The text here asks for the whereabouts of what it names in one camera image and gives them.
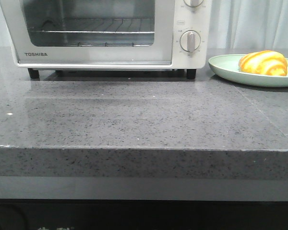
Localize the glass oven door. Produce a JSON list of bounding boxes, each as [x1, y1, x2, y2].
[[0, 0, 175, 65]]

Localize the yellow croissant bread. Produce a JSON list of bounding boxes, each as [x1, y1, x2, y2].
[[239, 50, 288, 76]]

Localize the white Toshiba toaster oven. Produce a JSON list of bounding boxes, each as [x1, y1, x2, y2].
[[11, 0, 212, 79]]

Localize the lower timer knob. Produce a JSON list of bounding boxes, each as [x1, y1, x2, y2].
[[180, 30, 201, 52]]

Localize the mint green plate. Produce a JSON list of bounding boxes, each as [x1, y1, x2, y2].
[[208, 54, 288, 88]]

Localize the upper temperature knob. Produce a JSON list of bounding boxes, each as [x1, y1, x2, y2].
[[184, 0, 204, 8]]

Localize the metal wire oven rack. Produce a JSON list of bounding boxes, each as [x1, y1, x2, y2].
[[28, 17, 155, 47]]

